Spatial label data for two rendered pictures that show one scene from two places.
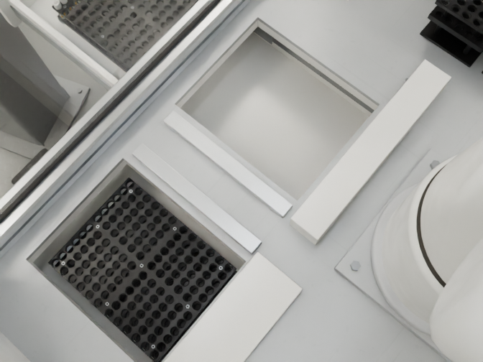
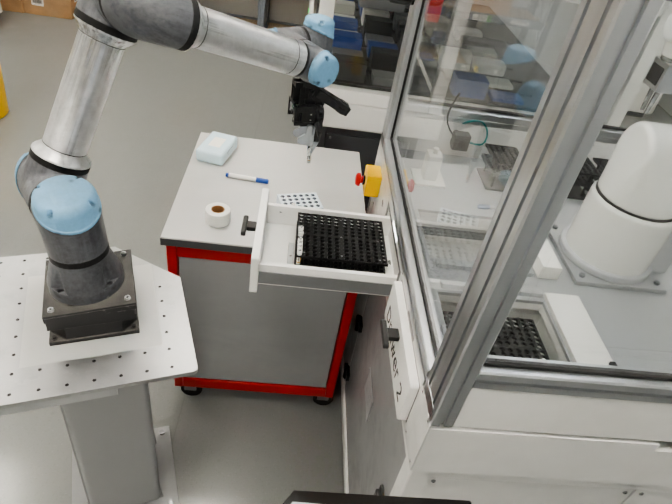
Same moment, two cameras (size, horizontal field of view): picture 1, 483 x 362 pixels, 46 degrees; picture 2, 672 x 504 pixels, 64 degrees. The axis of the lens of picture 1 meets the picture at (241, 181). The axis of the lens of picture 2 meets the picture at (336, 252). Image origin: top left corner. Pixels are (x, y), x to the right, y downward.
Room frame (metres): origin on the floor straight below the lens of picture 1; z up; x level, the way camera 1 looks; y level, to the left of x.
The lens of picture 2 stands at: (-0.04, 1.02, 1.70)
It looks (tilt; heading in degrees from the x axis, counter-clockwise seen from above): 38 degrees down; 307
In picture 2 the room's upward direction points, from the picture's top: 11 degrees clockwise
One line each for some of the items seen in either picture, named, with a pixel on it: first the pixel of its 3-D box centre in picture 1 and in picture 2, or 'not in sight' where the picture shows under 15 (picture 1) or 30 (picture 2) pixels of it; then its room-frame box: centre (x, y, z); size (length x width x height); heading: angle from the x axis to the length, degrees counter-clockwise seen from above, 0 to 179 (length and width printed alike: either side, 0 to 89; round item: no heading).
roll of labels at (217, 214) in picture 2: not in sight; (217, 214); (0.98, 0.25, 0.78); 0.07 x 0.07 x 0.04
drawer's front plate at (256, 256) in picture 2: not in sight; (259, 237); (0.74, 0.30, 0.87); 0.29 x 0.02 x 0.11; 135
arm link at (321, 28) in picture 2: not in sight; (316, 40); (0.89, 0.03, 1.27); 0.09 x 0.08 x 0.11; 80
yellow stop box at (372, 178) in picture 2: not in sight; (371, 180); (0.76, -0.14, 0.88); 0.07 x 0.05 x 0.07; 135
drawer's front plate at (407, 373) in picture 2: not in sight; (399, 345); (0.29, 0.30, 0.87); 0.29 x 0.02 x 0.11; 135
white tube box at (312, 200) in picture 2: not in sight; (299, 205); (0.88, 0.02, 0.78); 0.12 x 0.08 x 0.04; 61
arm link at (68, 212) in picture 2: not in sight; (69, 217); (0.87, 0.69, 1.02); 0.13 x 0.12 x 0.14; 170
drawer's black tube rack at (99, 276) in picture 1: (145, 268); not in sight; (0.15, 0.16, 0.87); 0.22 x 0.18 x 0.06; 45
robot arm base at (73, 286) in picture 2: not in sight; (82, 263); (0.86, 0.69, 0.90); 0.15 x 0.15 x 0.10
